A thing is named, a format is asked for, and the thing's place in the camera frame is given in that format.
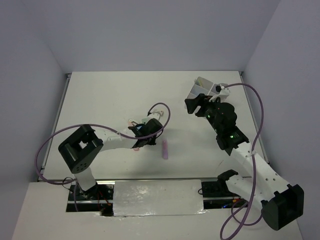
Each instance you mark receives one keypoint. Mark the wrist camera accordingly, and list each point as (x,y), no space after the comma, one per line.
(155,114)
(221,91)

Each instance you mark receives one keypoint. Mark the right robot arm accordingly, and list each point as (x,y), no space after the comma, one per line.
(279,202)

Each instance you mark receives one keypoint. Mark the purple highlighter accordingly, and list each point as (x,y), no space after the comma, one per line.
(165,152)

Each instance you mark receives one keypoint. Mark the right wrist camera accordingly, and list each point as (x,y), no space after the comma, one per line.
(221,91)

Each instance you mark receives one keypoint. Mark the yellow highlighter pen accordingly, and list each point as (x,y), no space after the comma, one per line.
(198,82)

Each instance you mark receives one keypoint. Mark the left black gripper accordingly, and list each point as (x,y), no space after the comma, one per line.
(152,142)

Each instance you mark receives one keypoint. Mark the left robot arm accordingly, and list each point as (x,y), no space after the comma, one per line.
(81,148)

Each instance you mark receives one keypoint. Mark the white compartment container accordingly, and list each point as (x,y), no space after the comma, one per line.
(207,89)
(221,88)

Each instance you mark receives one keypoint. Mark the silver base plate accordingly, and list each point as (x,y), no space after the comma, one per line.
(157,198)

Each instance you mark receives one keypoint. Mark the white compartment container right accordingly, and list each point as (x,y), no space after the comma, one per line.
(221,88)

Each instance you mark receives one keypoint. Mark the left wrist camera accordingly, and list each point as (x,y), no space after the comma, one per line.
(155,114)

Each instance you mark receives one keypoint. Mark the white compartment container left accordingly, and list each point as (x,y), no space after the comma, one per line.
(207,89)

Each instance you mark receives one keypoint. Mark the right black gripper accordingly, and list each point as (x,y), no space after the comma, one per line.
(201,100)

